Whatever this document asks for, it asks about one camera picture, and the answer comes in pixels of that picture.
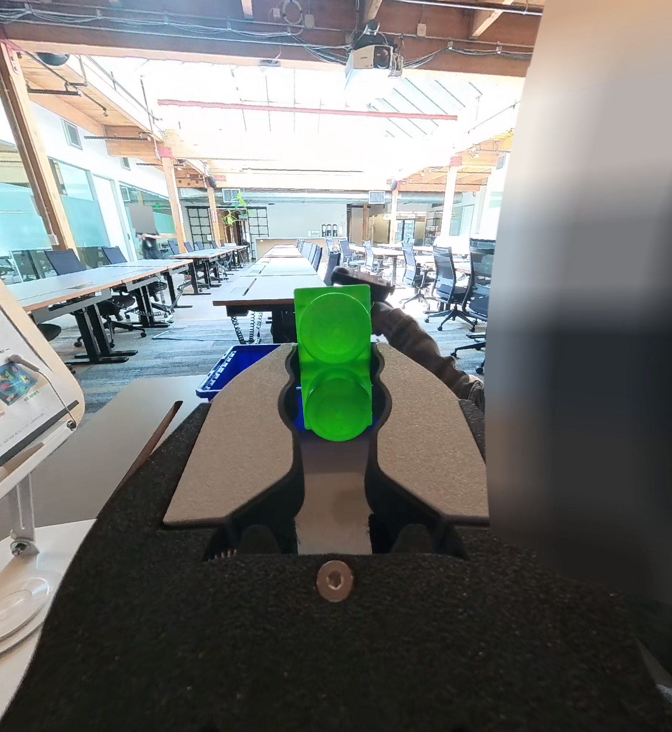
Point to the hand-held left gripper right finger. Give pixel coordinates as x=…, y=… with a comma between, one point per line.
x=433, y=446

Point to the green potted plant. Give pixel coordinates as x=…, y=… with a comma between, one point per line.
x=234, y=216

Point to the black dome speaker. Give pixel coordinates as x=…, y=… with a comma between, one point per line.
x=53, y=58

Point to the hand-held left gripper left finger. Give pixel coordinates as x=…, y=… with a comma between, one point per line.
x=238, y=440

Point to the person's right forearm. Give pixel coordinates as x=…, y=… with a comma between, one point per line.
x=421, y=349

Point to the black office chair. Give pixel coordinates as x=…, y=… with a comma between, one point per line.
x=413, y=266
x=113, y=254
x=479, y=297
x=64, y=260
x=127, y=309
x=447, y=280

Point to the long wooden office desk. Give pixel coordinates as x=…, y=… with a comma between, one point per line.
x=278, y=286

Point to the blue plastic bin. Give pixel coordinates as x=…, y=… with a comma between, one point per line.
x=238, y=366

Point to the white ceiling projector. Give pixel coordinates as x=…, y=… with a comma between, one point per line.
x=367, y=57

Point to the green mega block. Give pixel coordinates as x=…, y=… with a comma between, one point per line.
x=333, y=326

